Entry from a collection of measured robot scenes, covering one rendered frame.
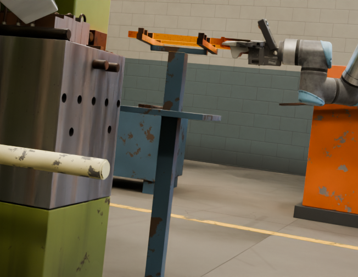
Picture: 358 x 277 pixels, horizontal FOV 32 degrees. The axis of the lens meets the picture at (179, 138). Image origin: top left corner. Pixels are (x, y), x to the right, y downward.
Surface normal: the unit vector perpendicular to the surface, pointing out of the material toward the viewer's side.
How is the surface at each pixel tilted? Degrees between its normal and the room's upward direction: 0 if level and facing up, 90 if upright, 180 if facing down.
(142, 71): 90
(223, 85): 90
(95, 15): 90
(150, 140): 90
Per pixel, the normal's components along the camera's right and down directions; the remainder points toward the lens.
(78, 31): 0.94, 0.11
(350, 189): -0.37, 0.00
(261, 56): -0.26, 0.19
